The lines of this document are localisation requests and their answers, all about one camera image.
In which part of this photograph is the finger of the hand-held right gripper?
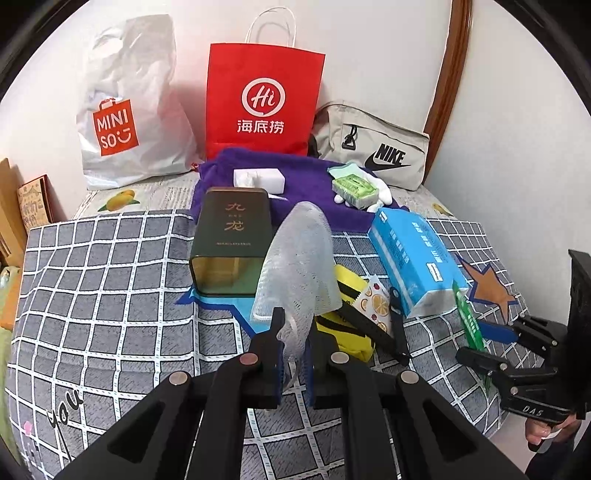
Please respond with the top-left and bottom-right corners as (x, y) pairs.
(455, 346), (555, 389)
(476, 318), (568, 355)

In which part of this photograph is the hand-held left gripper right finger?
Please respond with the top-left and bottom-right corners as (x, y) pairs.
(305, 330), (529, 480)

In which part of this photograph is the person's right hand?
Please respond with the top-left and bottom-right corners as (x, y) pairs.
(525, 413), (578, 453)

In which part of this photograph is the patterned pink book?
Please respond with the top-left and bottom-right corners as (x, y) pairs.
(17, 174), (55, 228)

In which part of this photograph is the white tissue block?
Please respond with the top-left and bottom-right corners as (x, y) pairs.
(233, 168), (287, 195)

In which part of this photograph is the white fruit print sachet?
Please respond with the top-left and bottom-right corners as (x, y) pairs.
(353, 275), (394, 334)

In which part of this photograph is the grey waist bag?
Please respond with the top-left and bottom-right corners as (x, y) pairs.
(310, 99), (431, 190)

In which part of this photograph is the light green tissue packet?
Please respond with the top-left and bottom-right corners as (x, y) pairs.
(331, 172), (378, 208)

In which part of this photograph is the dark green tin box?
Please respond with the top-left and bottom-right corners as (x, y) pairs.
(189, 188), (273, 298)

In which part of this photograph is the yellow pouch with black stripes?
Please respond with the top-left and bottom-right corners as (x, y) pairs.
(316, 264), (376, 364)

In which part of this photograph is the red paper shopping bag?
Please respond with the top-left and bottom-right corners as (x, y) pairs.
(204, 8), (325, 161)

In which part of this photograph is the wooden bed headboard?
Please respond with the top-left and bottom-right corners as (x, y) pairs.
(0, 158), (28, 268)

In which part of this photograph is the grey checked cloth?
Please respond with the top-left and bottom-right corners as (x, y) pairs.
(0, 210), (546, 480)

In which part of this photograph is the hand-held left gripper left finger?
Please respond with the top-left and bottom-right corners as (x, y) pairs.
(55, 307), (287, 480)

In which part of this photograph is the white glove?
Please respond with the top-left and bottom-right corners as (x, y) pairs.
(333, 167), (393, 213)

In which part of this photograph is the white plastic shopping bag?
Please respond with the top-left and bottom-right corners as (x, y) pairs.
(76, 14), (199, 191)

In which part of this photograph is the mango print tablecloth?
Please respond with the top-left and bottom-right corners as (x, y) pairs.
(69, 178), (458, 227)

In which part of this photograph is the blue tissue pack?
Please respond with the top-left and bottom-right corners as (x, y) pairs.
(368, 208), (472, 319)

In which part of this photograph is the white mesh bath sponge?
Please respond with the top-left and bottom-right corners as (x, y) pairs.
(249, 202), (342, 393)

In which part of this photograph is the dark green packet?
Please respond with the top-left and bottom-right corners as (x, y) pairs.
(451, 282), (496, 393)

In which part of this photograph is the brown wooden door frame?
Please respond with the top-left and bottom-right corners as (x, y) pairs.
(424, 0), (481, 188)

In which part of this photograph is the wooden nightstand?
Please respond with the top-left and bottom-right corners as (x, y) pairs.
(0, 265), (21, 330)

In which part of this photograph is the purple towel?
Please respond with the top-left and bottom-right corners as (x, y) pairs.
(198, 148), (384, 232)

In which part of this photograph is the person's right forearm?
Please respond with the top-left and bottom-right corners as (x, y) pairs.
(531, 440), (591, 480)

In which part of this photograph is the black plain band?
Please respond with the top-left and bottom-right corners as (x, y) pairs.
(389, 286), (413, 366)

